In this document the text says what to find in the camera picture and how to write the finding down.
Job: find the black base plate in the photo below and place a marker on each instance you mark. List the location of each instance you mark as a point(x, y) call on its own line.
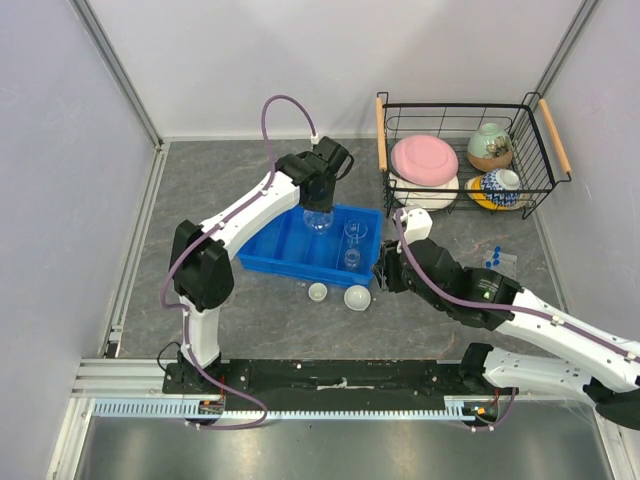
point(349, 384)

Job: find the white bowl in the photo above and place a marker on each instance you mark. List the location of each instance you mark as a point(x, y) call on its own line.
point(428, 198)

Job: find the blue patterned bowl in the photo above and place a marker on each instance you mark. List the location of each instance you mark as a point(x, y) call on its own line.
point(501, 186)

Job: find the small white crucible cup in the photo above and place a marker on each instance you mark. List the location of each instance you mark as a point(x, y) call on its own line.
point(317, 292)

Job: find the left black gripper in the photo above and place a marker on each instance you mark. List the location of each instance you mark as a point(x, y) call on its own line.
point(326, 205)

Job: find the green brown ceramic bowl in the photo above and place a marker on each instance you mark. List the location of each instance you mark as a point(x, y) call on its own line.
point(489, 148)

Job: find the grey slotted cable duct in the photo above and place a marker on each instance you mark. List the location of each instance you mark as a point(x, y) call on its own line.
point(452, 410)

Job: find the yellow bowl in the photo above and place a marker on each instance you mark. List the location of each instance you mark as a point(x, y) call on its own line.
point(474, 192)

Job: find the white evaporating dish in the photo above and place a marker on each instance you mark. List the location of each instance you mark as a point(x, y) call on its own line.
point(357, 298)

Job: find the blue plastic divided bin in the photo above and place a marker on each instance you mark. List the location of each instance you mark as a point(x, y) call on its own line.
point(285, 247)

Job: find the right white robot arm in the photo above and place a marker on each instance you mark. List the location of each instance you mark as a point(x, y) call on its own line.
point(595, 366)

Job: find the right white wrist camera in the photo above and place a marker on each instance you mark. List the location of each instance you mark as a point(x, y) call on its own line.
point(413, 223)

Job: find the small clear glass beaker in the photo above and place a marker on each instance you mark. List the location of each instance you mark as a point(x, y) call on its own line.
point(352, 260)

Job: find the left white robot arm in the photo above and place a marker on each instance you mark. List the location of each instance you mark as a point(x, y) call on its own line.
point(200, 277)

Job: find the clear acrylic tube rack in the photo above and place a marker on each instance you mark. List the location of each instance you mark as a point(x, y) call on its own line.
point(506, 264)

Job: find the black wire dish basket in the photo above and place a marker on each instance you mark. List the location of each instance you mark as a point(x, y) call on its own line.
point(539, 158)

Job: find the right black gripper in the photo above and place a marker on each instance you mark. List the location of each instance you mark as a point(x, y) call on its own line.
point(386, 268)

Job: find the pink plate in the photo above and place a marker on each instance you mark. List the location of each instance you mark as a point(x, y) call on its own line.
point(424, 160)

